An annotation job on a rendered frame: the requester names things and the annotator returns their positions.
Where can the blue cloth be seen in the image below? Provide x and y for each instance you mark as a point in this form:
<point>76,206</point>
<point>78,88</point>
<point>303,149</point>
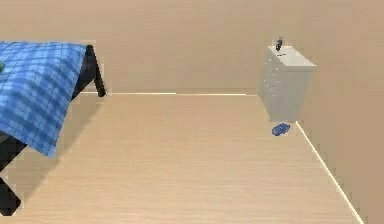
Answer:
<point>280,129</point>

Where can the white chest of drawers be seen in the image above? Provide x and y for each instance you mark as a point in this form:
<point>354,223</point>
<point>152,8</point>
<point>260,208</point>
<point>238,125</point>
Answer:
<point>286,86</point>

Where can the small black object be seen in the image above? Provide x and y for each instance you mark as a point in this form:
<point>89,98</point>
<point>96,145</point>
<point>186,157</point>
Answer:
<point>279,43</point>

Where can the blue plaid bedspread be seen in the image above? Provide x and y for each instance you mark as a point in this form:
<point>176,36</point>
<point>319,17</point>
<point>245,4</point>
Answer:
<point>36,90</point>

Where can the small green object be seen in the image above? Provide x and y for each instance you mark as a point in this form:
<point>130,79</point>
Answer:
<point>1,66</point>

